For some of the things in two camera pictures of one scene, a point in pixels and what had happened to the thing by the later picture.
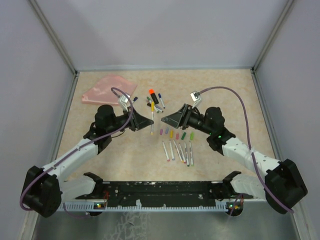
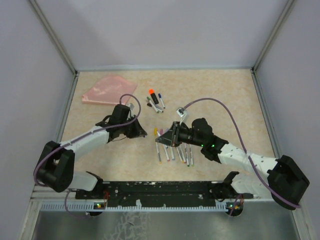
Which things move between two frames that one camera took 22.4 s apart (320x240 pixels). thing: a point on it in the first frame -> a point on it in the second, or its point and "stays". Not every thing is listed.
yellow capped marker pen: (182, 160) stays
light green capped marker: (191, 158) stays
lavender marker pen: (173, 156) stays
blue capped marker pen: (160, 96) stays
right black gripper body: (184, 120) -> (180, 134)
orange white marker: (152, 110) -> (159, 159)
